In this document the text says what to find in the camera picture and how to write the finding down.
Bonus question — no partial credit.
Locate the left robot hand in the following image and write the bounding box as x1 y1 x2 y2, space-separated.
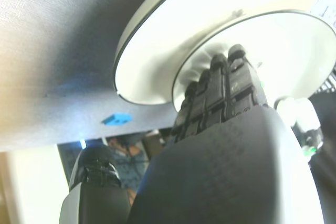
59 44 325 224

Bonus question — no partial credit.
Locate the white round plate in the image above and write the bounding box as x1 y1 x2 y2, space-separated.
113 0 332 105
172 10 336 112

